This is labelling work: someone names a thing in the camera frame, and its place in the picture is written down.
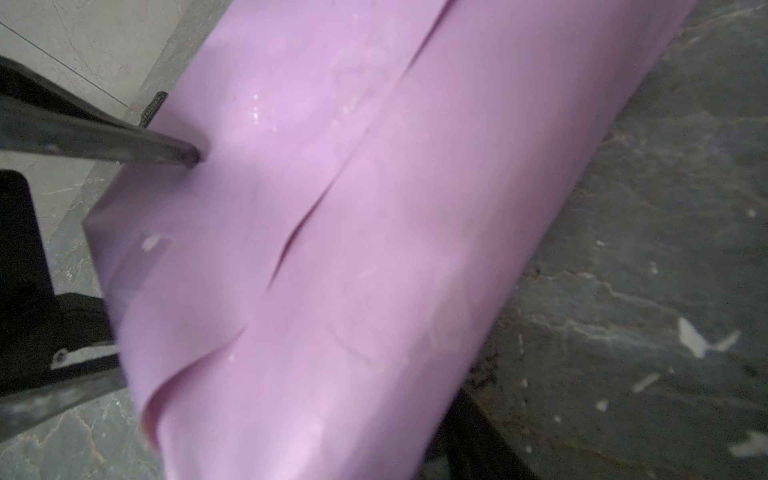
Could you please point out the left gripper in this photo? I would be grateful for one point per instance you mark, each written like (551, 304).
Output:
(54, 347)

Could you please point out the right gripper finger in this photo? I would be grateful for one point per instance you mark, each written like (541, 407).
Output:
(467, 446)

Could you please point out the pink wrapping paper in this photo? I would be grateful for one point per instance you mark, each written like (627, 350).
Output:
(305, 303)

